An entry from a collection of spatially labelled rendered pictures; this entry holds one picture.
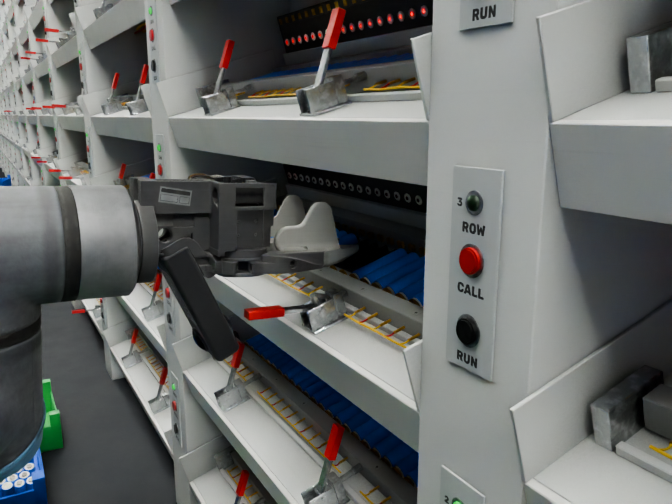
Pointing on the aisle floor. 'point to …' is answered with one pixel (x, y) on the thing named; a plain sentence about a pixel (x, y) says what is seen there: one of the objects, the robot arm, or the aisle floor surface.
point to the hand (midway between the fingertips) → (336, 252)
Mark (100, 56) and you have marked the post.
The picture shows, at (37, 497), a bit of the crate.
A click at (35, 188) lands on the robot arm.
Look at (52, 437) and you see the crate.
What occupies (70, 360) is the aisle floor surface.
